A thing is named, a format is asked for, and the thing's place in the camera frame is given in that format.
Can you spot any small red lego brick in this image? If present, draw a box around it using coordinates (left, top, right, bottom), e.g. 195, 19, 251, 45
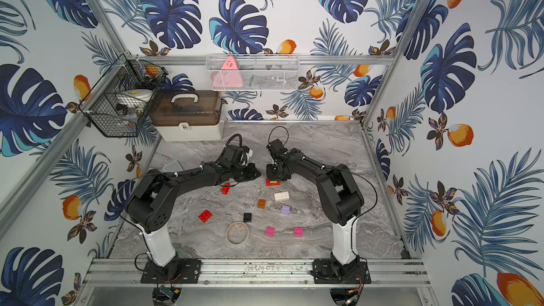
221, 183, 231, 195

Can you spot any pink 2x2 lego brick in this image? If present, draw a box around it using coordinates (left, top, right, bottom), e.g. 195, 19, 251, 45
265, 227, 275, 238

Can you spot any red 2x4 lego brick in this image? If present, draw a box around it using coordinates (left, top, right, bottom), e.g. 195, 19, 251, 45
266, 179, 281, 186

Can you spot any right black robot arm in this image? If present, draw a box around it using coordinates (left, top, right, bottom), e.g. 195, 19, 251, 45
266, 140, 365, 267

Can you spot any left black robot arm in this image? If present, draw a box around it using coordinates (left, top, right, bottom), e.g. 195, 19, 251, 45
126, 145, 261, 269

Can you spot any white 2x4 lego brick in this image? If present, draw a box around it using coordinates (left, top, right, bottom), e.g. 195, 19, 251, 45
273, 191, 290, 202

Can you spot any lilac 2x2 lego brick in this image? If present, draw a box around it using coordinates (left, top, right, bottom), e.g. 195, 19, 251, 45
281, 205, 290, 215

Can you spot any red 2x2 lego brick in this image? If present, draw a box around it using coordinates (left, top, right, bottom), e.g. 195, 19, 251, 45
198, 210, 213, 224

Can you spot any grey square card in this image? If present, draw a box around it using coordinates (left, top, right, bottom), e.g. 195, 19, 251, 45
163, 161, 183, 173

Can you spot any tape roll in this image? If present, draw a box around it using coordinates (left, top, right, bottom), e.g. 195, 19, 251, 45
225, 222, 250, 246

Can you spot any brown lid storage box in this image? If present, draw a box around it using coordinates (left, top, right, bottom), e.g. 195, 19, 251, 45
149, 90, 225, 143

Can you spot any pink triangle object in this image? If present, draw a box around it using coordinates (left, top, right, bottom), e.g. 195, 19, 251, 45
211, 56, 244, 90

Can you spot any white bowl in basket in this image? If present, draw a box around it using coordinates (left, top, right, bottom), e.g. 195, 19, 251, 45
116, 89, 153, 106

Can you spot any clear wall shelf basket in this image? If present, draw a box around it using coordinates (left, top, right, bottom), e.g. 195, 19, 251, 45
205, 54, 300, 92

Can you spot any black wire basket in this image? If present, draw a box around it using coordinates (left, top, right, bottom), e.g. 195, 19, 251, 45
77, 54, 168, 138

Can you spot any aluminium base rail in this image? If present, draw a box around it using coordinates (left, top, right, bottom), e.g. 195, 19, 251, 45
83, 259, 431, 288

